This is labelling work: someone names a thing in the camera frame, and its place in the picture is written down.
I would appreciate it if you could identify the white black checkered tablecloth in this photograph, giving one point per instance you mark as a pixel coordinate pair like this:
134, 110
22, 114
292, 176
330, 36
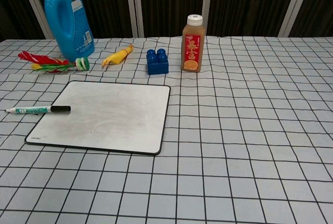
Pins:
234, 143

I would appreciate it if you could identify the blue detergent bottle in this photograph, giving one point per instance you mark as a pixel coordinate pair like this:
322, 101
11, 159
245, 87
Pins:
56, 36

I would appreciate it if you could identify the red green feather shuttlecock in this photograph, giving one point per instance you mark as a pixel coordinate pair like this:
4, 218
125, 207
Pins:
44, 63

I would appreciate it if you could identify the blue building block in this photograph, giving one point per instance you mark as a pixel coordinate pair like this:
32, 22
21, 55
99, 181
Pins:
157, 66

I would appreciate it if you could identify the white dry-erase board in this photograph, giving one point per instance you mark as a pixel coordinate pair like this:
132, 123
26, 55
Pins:
109, 119

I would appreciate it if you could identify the whiteboard marker black cap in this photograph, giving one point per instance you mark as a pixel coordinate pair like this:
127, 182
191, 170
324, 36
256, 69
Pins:
31, 110

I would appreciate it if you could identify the dark folding screen white frame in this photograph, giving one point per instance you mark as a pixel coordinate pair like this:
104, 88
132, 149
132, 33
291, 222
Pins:
166, 2

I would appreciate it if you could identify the juice bottle red label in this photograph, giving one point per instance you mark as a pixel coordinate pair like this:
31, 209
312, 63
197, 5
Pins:
193, 49

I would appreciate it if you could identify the yellow rubber chicken toy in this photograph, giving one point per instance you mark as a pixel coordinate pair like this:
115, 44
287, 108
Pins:
117, 56

